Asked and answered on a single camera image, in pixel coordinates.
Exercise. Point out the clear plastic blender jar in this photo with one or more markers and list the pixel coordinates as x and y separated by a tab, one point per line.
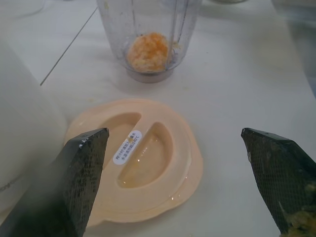
118	37

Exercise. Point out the white blender base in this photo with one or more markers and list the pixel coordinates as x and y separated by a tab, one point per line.
24	123

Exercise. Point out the peach plastic blender lid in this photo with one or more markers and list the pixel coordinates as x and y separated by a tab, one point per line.
163	172

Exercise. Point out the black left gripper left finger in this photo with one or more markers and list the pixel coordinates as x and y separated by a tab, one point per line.
74	177

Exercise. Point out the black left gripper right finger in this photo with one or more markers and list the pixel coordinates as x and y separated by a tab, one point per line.
279	172

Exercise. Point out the orange segments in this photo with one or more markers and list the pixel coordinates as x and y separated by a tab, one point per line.
148	53

